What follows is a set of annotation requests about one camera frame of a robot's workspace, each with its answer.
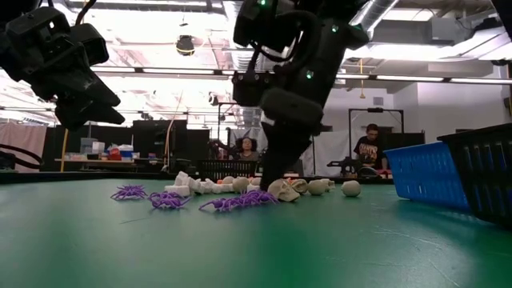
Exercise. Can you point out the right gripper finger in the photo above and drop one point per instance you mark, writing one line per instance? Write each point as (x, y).
(298, 152)
(272, 160)

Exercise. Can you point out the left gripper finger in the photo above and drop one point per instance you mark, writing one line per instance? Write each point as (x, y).
(88, 118)
(90, 94)

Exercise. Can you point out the small beige plastic skull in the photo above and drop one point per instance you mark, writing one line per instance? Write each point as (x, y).
(256, 181)
(317, 187)
(228, 180)
(351, 188)
(301, 185)
(240, 184)
(329, 183)
(282, 192)

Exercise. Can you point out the small purple plastic spider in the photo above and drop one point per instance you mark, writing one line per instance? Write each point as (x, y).
(162, 195)
(266, 197)
(246, 200)
(173, 202)
(129, 193)
(222, 205)
(130, 185)

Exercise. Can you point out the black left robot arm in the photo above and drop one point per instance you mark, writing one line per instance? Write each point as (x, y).
(12, 12)

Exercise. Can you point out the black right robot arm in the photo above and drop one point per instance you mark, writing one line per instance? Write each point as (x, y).
(320, 48)

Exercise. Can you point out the black background robot arm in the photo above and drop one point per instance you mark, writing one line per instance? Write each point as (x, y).
(344, 166)

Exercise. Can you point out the person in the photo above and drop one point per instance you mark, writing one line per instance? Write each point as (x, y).
(370, 148)
(248, 150)

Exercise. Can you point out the clear plastic storage box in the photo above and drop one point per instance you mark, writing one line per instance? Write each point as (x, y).
(96, 146)

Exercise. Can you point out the white hanging sheet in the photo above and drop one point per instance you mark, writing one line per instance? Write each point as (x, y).
(332, 148)

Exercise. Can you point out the yellow pole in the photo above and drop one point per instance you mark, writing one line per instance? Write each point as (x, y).
(64, 150)

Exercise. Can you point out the red container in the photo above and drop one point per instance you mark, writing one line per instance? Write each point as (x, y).
(114, 153)

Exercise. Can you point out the small black plastic basket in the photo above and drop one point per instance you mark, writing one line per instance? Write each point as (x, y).
(228, 170)

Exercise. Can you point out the small white plastic bone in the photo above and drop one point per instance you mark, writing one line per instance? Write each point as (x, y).
(208, 187)
(178, 190)
(225, 188)
(182, 178)

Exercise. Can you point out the pink curtain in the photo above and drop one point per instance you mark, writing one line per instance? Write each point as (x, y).
(22, 146)

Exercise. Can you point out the black dome ceiling fixture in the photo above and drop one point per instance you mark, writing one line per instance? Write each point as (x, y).
(213, 99)
(185, 45)

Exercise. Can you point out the long ceiling light bar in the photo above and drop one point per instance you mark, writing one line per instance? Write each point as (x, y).
(424, 78)
(178, 71)

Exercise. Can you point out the green table mat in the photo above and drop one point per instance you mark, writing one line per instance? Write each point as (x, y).
(200, 240)

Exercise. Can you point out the blue plastic basket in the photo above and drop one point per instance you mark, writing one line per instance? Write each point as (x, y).
(428, 176)

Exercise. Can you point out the black rectangular plastic basket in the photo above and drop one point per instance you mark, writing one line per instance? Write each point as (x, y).
(480, 172)

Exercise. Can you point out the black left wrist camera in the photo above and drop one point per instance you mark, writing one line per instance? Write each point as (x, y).
(90, 44)

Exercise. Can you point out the black partition wall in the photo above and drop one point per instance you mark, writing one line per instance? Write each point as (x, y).
(160, 144)

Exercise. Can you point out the black stand frame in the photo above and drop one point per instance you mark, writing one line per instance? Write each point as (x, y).
(376, 109)

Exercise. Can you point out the silver air duct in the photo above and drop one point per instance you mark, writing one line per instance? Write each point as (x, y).
(374, 16)

